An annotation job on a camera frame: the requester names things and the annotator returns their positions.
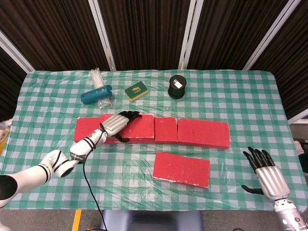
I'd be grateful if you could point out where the dark brown partition panel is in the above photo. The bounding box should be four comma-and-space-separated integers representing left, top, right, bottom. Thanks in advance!
251, 0, 308, 121
0, 0, 110, 72
0, 45, 27, 122
97, 0, 193, 71
187, 0, 289, 70

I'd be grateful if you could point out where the white partition frame post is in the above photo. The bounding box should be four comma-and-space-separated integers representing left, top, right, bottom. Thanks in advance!
88, 0, 117, 71
178, 0, 204, 70
242, 0, 299, 71
287, 105, 308, 125
0, 30, 36, 73

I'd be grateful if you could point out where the yellow floor tape strip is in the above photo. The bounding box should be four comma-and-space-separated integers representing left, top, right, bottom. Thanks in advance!
71, 209, 82, 231

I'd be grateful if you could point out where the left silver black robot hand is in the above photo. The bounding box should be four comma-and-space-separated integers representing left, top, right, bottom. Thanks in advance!
99, 110, 143, 142

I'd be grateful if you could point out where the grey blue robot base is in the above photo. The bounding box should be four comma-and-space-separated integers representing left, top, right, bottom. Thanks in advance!
100, 210, 204, 231

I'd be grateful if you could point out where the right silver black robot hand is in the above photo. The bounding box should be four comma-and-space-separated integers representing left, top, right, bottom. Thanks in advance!
241, 146, 291, 201

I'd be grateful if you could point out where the teal plastic cylinder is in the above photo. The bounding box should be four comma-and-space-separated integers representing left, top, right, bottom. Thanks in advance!
80, 84, 113, 105

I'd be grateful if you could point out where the green white checkered tablecloth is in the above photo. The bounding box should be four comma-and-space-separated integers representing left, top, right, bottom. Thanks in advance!
0, 69, 305, 212

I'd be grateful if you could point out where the red foam brick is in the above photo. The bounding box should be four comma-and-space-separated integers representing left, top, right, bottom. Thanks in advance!
153, 151, 211, 189
177, 117, 231, 149
73, 117, 114, 144
100, 113, 155, 141
110, 117, 179, 144

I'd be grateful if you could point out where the green yellow sponge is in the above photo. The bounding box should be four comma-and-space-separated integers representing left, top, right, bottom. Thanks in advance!
124, 81, 149, 103

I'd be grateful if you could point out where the white yellow container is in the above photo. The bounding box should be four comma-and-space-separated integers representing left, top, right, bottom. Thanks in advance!
0, 120, 12, 154

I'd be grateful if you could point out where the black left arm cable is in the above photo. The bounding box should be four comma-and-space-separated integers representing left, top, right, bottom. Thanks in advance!
69, 124, 108, 231

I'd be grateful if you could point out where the dark green mesh cylinder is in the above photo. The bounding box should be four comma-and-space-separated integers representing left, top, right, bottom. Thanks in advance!
167, 74, 188, 100

